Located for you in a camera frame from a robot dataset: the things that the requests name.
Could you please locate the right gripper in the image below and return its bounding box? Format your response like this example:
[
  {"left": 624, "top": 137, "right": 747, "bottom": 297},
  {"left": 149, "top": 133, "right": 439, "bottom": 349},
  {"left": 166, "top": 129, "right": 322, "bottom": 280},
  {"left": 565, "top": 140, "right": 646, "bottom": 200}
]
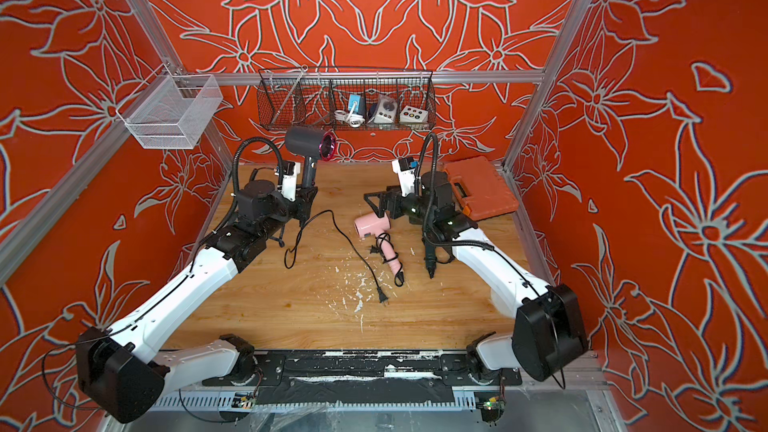
[{"left": 364, "top": 186, "right": 438, "bottom": 228}]

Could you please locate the pink hair dryer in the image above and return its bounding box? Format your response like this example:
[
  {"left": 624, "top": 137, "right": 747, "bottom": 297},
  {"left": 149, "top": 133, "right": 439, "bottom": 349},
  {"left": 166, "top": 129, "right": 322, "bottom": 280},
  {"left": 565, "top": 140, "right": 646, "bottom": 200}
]
[{"left": 354, "top": 212, "right": 405, "bottom": 287}]

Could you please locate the dark green hair dryer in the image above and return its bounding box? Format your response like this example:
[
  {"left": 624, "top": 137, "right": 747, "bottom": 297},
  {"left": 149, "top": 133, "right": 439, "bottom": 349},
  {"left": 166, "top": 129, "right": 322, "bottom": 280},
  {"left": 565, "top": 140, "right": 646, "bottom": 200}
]
[{"left": 422, "top": 224, "right": 440, "bottom": 279}]

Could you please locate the black hair dryer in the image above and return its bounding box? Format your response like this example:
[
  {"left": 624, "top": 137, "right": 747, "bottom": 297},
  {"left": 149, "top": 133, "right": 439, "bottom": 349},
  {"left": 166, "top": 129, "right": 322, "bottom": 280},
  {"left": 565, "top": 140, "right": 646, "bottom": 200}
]
[{"left": 285, "top": 126, "right": 338, "bottom": 188}]

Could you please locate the pink dryer black cord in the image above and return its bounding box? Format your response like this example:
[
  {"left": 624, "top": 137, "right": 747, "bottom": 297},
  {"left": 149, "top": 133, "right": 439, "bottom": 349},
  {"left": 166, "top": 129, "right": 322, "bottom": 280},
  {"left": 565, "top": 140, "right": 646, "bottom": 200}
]
[{"left": 370, "top": 232, "right": 406, "bottom": 287}]

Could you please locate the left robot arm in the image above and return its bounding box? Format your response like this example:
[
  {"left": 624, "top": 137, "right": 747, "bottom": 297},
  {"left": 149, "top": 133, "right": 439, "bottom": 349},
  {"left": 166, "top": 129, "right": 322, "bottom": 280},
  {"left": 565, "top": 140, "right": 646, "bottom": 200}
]
[{"left": 70, "top": 127, "right": 336, "bottom": 424}]

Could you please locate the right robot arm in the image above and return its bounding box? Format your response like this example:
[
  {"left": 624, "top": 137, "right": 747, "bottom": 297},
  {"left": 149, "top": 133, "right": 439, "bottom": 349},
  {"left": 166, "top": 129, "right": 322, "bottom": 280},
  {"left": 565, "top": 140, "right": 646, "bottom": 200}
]
[{"left": 355, "top": 132, "right": 588, "bottom": 388}]

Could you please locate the white power adapter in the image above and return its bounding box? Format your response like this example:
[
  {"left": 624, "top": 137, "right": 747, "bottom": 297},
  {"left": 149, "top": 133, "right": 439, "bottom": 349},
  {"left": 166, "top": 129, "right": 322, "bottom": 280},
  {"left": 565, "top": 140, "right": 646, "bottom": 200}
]
[{"left": 368, "top": 95, "right": 398, "bottom": 125}]

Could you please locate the white socket cube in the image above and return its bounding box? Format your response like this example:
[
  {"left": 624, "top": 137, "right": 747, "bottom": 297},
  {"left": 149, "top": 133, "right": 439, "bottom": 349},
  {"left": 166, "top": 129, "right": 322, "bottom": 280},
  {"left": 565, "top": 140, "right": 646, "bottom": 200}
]
[{"left": 399, "top": 105, "right": 429, "bottom": 126}]

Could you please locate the orange tool case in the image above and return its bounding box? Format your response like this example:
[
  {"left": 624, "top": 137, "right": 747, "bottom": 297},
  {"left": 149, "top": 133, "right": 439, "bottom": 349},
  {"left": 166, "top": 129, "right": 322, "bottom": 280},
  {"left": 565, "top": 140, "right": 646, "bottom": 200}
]
[{"left": 444, "top": 156, "right": 519, "bottom": 222}]

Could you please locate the blue small box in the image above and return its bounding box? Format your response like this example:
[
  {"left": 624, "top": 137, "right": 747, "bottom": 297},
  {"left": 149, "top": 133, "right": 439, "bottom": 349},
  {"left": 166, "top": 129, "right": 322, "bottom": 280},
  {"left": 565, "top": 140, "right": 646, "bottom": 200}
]
[{"left": 347, "top": 94, "right": 362, "bottom": 115}]

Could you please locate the clear plastic bin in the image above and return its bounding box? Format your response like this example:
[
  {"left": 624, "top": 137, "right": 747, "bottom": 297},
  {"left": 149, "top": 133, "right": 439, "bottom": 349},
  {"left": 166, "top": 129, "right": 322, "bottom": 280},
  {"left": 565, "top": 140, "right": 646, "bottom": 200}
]
[{"left": 118, "top": 75, "right": 223, "bottom": 150}]

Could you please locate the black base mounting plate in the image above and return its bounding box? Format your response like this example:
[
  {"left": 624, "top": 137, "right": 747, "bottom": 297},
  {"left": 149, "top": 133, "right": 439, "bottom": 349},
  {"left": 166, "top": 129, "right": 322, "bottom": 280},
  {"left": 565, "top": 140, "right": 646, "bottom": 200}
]
[{"left": 202, "top": 350, "right": 522, "bottom": 410}]

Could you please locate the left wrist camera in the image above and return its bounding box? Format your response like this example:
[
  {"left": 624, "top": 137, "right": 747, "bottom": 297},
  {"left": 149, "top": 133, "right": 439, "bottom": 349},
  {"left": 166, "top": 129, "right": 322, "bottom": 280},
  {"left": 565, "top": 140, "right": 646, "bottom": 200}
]
[{"left": 280, "top": 161, "right": 301, "bottom": 202}]

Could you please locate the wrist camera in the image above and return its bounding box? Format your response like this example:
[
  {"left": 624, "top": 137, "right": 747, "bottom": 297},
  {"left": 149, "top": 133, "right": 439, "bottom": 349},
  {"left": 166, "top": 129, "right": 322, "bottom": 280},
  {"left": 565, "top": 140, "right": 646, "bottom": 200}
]
[
  {"left": 391, "top": 157, "right": 418, "bottom": 197},
  {"left": 280, "top": 161, "right": 301, "bottom": 202}
]

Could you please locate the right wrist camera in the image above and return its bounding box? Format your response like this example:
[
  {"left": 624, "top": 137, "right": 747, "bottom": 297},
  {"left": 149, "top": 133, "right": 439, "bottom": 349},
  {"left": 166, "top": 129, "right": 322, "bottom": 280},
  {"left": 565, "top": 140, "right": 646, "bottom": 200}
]
[{"left": 391, "top": 157, "right": 418, "bottom": 197}]

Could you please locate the black wire wall basket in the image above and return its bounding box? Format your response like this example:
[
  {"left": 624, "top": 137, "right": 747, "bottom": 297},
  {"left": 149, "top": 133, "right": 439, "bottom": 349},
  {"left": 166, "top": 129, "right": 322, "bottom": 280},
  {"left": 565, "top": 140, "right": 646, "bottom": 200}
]
[{"left": 256, "top": 66, "right": 437, "bottom": 132}]

